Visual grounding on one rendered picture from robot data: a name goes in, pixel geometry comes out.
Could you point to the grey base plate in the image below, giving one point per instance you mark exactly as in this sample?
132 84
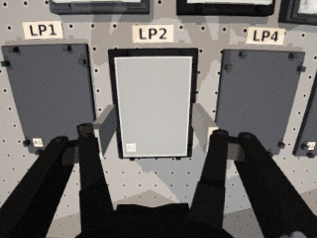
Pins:
155 182

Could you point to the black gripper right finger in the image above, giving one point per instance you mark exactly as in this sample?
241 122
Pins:
280 210

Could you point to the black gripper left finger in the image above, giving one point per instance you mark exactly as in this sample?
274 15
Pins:
29 210

